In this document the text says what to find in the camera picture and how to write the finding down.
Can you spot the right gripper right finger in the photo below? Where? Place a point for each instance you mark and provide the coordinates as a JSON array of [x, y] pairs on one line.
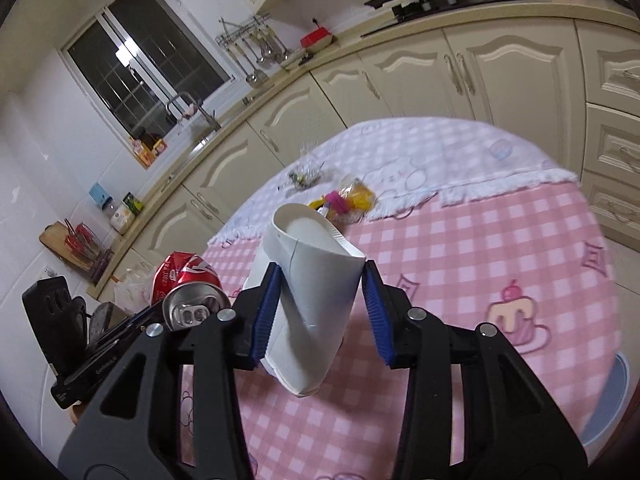
[[474, 408]]

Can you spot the red container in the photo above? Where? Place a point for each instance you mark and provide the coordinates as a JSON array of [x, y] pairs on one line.
[[317, 40]]

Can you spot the kitchen window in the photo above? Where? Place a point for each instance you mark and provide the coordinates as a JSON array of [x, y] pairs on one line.
[[134, 56]]

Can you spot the white paper cup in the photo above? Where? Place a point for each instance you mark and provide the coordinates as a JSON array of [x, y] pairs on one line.
[[321, 272]]

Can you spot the pink checkered tablecloth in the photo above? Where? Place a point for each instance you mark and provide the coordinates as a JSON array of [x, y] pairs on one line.
[[532, 261]]

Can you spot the small clear wrapper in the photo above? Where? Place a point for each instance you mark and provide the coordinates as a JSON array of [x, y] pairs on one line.
[[306, 175]]

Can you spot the light blue trash bin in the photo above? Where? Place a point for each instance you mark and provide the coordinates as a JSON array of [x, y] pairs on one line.
[[610, 404]]

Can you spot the cream kitchen cabinets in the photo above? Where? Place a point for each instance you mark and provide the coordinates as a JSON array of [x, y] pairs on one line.
[[536, 69]]

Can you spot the red cola can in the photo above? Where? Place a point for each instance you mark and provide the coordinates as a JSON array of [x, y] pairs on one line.
[[188, 290]]

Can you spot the steel sink faucet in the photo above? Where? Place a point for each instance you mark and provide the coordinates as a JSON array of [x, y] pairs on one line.
[[193, 107]]

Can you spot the yellow clear plastic bag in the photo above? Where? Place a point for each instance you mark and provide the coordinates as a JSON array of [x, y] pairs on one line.
[[347, 204]]

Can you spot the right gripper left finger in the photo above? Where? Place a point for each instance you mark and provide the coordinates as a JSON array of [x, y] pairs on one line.
[[169, 408]]

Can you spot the utensil hanging rack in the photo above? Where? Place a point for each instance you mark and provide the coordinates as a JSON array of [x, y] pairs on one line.
[[254, 46]]

